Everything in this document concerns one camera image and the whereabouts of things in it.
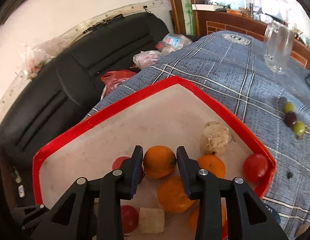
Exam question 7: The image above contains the large red tomato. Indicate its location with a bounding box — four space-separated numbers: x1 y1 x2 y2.
112 156 130 170

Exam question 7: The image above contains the green grape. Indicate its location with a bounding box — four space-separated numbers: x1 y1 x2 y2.
283 102 295 114
292 121 305 138

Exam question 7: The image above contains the dark purple grape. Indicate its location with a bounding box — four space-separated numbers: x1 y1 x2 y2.
284 111 297 128

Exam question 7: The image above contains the blue plaid tablecloth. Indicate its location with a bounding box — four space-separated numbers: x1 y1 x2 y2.
89 31 310 239

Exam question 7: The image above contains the red plastic bag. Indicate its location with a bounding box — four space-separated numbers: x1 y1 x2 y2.
101 70 136 99

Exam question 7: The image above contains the wooden cabinet counter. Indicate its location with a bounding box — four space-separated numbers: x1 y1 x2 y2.
192 4 310 71

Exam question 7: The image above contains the clear bag with packets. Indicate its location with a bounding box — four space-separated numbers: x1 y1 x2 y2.
156 34 192 56

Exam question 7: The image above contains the red rimmed white tray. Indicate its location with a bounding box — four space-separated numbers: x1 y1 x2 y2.
32 76 276 239

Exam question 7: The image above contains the orange tangerine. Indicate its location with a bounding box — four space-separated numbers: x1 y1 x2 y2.
143 145 177 179
197 154 226 178
157 176 195 213
189 204 227 232

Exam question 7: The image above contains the clear glass pitcher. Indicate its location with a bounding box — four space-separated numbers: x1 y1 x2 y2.
263 20 294 74

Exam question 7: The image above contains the black leather sofa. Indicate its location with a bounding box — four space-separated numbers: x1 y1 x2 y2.
0 12 169 169

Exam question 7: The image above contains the small red tomato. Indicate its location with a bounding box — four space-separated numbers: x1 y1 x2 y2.
121 205 139 234
243 154 269 183

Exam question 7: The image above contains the clear plastic bag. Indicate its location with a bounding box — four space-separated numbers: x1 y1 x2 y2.
133 50 162 69

